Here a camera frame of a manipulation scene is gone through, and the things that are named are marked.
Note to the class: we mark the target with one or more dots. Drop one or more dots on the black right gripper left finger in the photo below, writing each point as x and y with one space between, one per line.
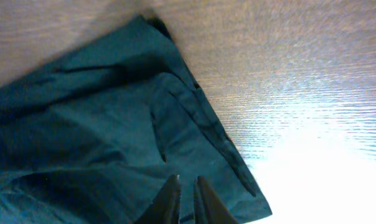
165 207

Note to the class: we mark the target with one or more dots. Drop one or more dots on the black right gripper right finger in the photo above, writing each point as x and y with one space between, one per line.
208 207

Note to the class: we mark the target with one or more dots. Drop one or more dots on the dark green shorts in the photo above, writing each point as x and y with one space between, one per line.
93 136

